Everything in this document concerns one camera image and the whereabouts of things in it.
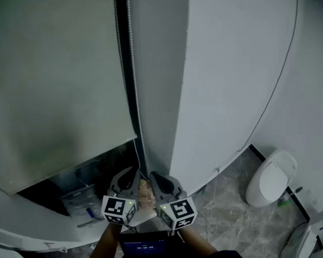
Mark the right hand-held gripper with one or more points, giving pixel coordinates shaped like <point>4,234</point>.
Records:
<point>179,209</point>

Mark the clear plastic bag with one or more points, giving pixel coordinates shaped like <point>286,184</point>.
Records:
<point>81,199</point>

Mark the person's right forearm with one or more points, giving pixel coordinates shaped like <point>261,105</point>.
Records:
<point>196,242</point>

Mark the black screen device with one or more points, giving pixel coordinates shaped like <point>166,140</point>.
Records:
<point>145,246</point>

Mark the green bottle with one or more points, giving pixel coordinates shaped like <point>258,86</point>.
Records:
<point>285,203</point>

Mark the white toilet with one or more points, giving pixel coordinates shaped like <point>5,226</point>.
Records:
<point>271,178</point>

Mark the white ceramic fixture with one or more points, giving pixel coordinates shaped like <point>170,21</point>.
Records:
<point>303,244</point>

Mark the white roller blind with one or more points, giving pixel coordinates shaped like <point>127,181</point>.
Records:
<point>59,81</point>

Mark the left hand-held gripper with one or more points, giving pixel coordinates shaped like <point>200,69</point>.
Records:
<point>119,208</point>

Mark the person's left forearm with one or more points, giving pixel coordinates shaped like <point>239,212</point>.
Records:
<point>105,241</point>

